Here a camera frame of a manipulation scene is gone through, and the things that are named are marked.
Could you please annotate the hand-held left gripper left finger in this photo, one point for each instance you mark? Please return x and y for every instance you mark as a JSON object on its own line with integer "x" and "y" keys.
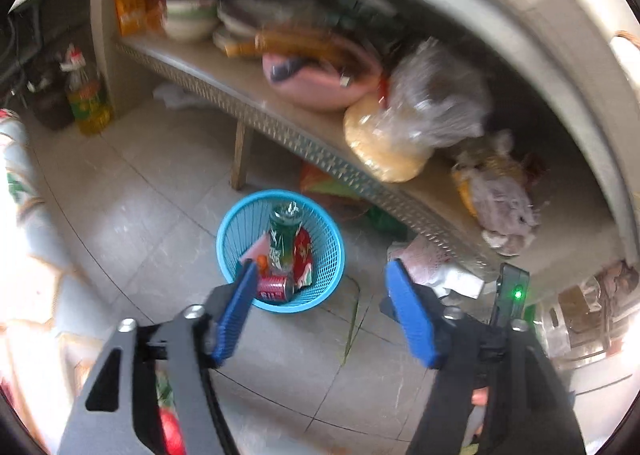
{"x": 235, "y": 310}

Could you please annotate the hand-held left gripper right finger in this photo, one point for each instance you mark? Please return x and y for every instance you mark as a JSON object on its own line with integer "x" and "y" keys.
{"x": 412, "y": 320}

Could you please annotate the red milk can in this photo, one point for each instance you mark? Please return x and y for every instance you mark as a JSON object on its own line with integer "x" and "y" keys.
{"x": 272, "y": 289}

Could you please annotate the green label plastic bottle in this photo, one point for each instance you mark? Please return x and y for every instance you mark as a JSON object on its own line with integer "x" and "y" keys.
{"x": 282, "y": 240}

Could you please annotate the red snack packet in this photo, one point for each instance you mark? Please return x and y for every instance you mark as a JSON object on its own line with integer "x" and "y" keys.
{"x": 302, "y": 250}

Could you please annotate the blue plastic basket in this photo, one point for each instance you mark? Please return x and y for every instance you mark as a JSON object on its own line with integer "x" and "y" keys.
{"x": 330, "y": 255}

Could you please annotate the pink white plastic bag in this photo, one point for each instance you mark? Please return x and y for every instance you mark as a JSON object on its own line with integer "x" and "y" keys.
{"x": 430, "y": 260}

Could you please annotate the plastic bag of dried goods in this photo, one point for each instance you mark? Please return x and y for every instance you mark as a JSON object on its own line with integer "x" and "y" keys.
{"x": 500, "y": 205}

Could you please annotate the orange green sack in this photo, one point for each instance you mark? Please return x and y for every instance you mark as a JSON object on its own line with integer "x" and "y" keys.
{"x": 325, "y": 185}

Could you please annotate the plastic bag of yellow grain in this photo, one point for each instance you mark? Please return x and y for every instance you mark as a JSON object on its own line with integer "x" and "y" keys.
{"x": 385, "y": 150}

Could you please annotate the fruit print tablecloth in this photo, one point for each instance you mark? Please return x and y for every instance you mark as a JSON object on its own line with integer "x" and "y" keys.
{"x": 25, "y": 235}

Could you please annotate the metal checker plate shelf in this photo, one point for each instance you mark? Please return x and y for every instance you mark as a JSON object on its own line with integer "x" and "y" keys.
{"x": 260, "y": 85}

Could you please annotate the pink plastic basin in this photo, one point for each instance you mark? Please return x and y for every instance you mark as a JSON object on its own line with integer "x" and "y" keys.
{"x": 320, "y": 90}

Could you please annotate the cooking oil bottle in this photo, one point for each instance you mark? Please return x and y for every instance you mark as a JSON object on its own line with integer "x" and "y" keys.
{"x": 87, "y": 100}

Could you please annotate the dark jar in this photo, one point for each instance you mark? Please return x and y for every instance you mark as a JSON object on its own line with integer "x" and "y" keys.
{"x": 50, "y": 110}

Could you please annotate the stack of plates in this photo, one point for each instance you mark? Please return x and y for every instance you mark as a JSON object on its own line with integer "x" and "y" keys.
{"x": 240, "y": 20}

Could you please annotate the stack of white bowls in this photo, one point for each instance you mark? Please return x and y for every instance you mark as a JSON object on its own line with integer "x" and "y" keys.
{"x": 190, "y": 22}

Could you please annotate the orange packets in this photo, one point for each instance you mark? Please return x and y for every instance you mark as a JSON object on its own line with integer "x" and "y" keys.
{"x": 130, "y": 10}

